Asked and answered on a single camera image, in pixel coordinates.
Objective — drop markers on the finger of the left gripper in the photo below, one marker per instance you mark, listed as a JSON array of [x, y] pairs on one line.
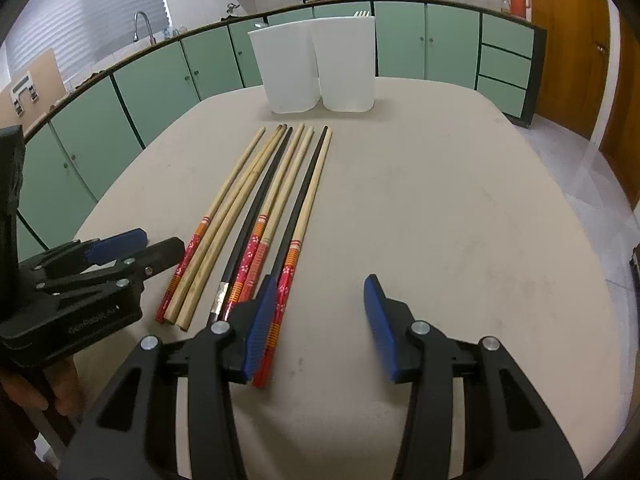
[[150, 261], [122, 245]]

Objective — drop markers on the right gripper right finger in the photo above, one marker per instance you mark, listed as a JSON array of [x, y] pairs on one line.
[[509, 432]]

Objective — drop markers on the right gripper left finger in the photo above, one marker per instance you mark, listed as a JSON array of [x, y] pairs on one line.
[[130, 431]]

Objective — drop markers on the black chopstick silver band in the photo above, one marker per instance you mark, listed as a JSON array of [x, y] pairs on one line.
[[246, 232]]

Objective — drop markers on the red patterned bamboo chopstick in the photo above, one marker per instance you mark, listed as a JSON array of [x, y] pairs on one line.
[[261, 221], [203, 227], [285, 280]]

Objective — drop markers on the green lower kitchen cabinets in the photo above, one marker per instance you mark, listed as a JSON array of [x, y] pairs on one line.
[[76, 151]]

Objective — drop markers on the left human hand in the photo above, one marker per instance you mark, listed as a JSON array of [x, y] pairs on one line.
[[57, 386]]

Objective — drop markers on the plain bamboo chopstick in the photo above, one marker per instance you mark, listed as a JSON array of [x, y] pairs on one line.
[[185, 288], [185, 300]]

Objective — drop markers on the orange patterned bamboo chopstick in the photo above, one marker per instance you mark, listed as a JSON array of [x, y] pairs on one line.
[[274, 218]]

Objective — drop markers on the cardboard box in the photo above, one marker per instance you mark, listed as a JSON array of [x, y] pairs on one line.
[[32, 93]]

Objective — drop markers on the window blind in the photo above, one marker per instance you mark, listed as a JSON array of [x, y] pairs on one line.
[[80, 32]]

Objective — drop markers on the white double utensil holder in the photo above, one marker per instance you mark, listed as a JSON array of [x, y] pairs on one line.
[[328, 61]]

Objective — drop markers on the orange thermos flask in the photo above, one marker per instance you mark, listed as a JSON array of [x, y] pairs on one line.
[[519, 8]]

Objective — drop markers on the wooden door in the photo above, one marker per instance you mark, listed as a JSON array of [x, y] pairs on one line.
[[581, 60]]

